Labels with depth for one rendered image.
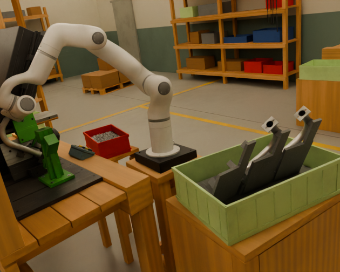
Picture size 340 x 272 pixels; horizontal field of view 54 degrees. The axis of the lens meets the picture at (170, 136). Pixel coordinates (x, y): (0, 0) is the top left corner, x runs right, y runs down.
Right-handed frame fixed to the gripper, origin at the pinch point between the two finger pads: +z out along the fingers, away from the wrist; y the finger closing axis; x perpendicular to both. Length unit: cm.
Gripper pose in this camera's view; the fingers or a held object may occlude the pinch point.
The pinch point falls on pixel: (8, 116)
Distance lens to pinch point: 189.7
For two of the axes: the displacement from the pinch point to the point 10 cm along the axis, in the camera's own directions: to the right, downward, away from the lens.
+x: -2.8, 8.9, -3.8
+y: -7.2, -4.5, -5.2
